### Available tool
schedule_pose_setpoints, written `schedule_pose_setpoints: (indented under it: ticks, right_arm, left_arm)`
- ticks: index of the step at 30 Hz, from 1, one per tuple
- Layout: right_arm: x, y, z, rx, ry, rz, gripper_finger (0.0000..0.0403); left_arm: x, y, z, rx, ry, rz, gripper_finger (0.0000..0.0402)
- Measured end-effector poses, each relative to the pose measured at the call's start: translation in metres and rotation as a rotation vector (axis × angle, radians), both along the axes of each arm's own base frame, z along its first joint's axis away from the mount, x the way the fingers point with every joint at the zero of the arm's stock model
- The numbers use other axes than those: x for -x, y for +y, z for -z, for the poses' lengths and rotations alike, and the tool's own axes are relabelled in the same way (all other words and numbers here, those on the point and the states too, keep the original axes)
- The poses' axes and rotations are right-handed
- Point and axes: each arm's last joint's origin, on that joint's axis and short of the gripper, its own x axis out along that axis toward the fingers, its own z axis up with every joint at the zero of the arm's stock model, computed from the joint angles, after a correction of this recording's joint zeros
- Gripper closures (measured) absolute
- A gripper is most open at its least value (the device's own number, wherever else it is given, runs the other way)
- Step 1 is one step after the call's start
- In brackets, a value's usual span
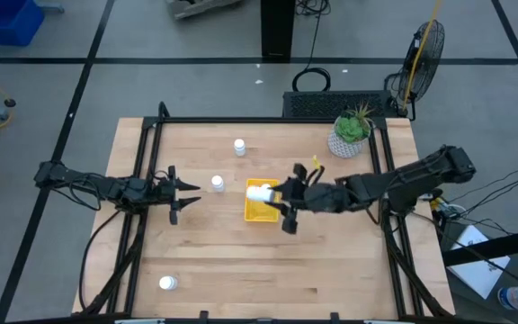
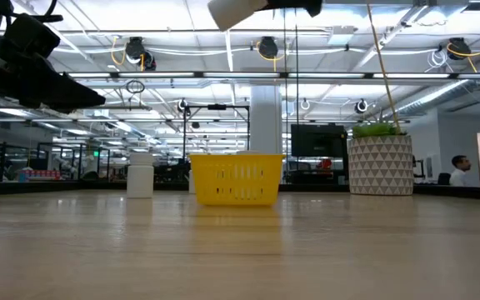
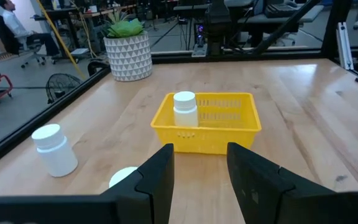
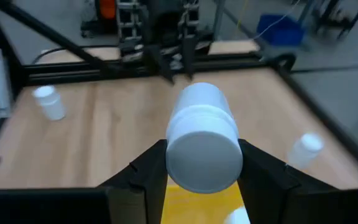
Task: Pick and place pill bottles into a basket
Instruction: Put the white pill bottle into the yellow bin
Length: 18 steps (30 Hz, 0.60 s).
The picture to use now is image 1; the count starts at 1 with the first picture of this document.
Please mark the tall black box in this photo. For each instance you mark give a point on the tall black box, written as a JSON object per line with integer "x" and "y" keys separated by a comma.
{"x": 278, "y": 27}

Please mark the blue plastic bin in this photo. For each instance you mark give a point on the blue plastic bin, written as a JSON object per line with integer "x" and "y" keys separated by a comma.
{"x": 7, "y": 22}

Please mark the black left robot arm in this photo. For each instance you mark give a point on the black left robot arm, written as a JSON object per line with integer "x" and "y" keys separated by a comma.
{"x": 83, "y": 180}

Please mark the grey equipment base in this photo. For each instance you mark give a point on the grey equipment base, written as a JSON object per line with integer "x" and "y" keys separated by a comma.
{"x": 196, "y": 8}

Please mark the black floor fan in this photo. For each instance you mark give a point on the black floor fan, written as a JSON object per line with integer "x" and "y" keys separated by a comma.
{"x": 430, "y": 67}

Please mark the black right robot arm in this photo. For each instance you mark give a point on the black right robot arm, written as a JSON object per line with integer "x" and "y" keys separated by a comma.
{"x": 421, "y": 173}

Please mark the green succulent plant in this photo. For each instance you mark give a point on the green succulent plant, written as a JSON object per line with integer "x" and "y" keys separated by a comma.
{"x": 349, "y": 128}

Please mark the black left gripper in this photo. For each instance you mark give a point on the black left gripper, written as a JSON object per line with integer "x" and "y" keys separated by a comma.
{"x": 162, "y": 193}

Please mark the yellow plastic basket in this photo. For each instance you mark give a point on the yellow plastic basket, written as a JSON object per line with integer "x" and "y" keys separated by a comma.
{"x": 259, "y": 213}

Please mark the yellow tape tag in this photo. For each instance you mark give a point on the yellow tape tag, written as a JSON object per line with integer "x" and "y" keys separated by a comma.
{"x": 316, "y": 162}

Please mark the white triangle-patterned plant pot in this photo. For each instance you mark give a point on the white triangle-patterned plant pot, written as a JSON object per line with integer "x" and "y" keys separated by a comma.
{"x": 340, "y": 150}

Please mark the black metal bar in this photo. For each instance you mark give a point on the black metal bar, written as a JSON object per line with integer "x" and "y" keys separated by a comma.
{"x": 511, "y": 243}

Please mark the black aluminium table frame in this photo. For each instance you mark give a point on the black aluminium table frame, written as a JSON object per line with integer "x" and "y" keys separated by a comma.
{"x": 259, "y": 120}

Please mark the white cardboard box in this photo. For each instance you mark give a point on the white cardboard box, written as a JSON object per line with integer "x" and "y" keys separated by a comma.
{"x": 479, "y": 274}

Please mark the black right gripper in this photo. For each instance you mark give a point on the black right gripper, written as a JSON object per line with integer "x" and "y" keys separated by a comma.
{"x": 322, "y": 198}

